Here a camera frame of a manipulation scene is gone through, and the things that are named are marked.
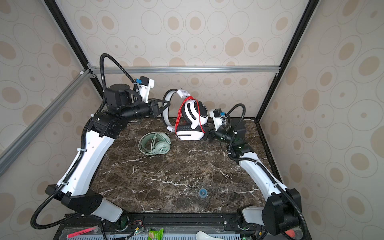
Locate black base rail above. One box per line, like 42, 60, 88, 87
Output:
54, 208, 303, 240

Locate black vertical frame post left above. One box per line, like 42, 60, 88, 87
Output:
43, 0, 120, 122

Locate black vertical frame post right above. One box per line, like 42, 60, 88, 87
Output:
255, 0, 320, 123

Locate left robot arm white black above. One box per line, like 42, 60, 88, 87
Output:
30, 53, 169, 231

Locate small blue tape roll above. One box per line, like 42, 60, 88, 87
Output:
199, 188, 208, 199

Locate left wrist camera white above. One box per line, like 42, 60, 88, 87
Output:
134, 76, 155, 104

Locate white black red headphones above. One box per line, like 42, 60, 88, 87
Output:
161, 89, 208, 141

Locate horizontal aluminium rail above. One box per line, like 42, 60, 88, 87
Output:
87, 63, 281, 79

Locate white spoon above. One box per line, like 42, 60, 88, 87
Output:
196, 231, 222, 240

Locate black vertical frame post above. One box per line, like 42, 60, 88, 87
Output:
255, 0, 320, 123
43, 0, 120, 122

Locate mint green headphones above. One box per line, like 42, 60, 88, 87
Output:
138, 133, 171, 156

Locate green snack packet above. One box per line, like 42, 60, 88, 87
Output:
148, 229, 164, 240

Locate red round button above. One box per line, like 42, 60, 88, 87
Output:
285, 230, 296, 239

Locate pink marker pen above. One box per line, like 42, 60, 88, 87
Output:
67, 227, 99, 239

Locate diagonal aluminium rail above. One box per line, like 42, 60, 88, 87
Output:
1, 70, 91, 175

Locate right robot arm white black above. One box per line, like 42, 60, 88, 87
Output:
205, 104, 310, 240

